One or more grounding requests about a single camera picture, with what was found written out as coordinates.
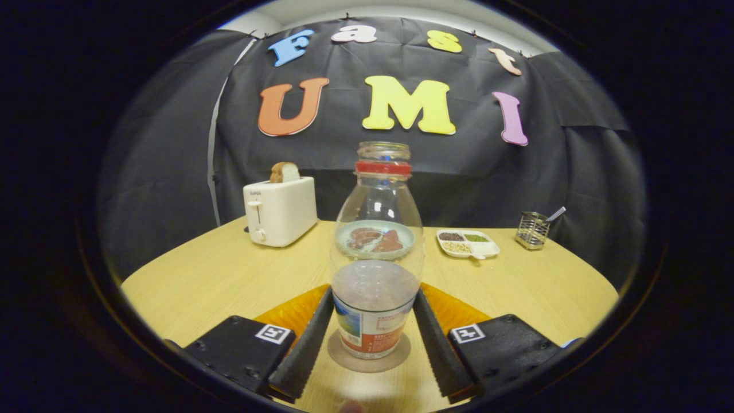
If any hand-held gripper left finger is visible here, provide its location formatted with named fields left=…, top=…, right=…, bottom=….
left=163, top=284, right=334, bottom=403

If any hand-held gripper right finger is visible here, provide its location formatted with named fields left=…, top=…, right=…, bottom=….
left=413, top=282, right=583, bottom=403

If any round brown coaster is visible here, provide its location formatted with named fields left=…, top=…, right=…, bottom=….
left=327, top=330, right=412, bottom=373

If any clear plastic juice bottle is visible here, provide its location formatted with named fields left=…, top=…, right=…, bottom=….
left=330, top=142, right=425, bottom=360

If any white divided snack tray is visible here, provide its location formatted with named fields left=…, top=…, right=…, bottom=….
left=436, top=229, right=501, bottom=260

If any wooden table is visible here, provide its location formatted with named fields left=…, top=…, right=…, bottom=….
left=120, top=217, right=620, bottom=412

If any pale green round plate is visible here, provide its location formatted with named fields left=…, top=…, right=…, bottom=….
left=336, top=220, right=415, bottom=262

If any brown meat slice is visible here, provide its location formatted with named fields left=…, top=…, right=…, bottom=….
left=372, top=229, right=404, bottom=254
left=349, top=228, right=383, bottom=250

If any white toaster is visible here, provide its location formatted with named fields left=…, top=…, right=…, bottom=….
left=243, top=176, right=318, bottom=248

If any bread slice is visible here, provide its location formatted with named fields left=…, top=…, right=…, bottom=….
left=270, top=162, right=301, bottom=184

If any wire mesh utensil holder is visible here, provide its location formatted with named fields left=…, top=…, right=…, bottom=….
left=514, top=212, right=551, bottom=251

